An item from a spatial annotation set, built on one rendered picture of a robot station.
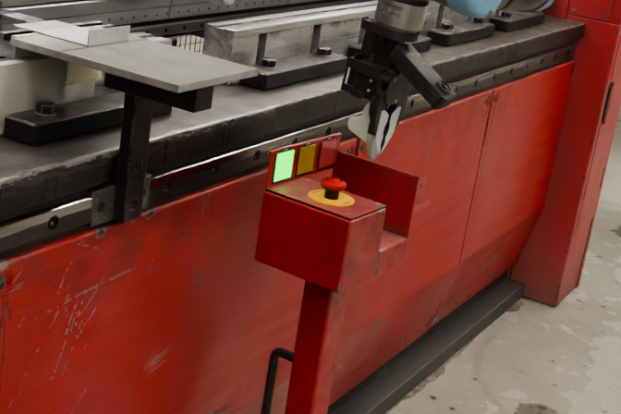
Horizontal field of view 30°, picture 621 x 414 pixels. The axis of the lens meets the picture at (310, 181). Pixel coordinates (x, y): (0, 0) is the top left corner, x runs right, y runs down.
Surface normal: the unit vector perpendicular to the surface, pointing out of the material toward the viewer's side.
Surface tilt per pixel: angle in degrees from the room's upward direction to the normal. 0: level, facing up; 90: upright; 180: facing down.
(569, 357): 0
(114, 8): 90
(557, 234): 90
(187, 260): 90
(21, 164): 0
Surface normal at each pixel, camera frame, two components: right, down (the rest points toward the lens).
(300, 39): 0.86, 0.26
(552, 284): -0.48, 0.19
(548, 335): 0.15, -0.94
